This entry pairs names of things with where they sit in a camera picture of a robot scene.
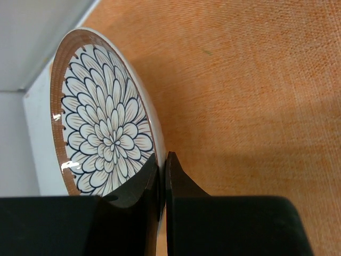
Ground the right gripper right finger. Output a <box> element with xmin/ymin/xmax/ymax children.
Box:
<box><xmin>165</xmin><ymin>151</ymin><xmax>209</xmax><ymax>255</ymax></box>

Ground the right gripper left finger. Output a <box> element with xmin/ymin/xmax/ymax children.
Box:
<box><xmin>103</xmin><ymin>154</ymin><xmax>160</xmax><ymax>255</ymax></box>

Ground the patterned ceramic plate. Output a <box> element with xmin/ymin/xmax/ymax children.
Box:
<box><xmin>50</xmin><ymin>27</ymin><xmax>166</xmax><ymax>196</ymax></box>

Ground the orange cloth napkin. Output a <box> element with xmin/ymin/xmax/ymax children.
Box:
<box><xmin>84</xmin><ymin>1</ymin><xmax>340</xmax><ymax>255</ymax></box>

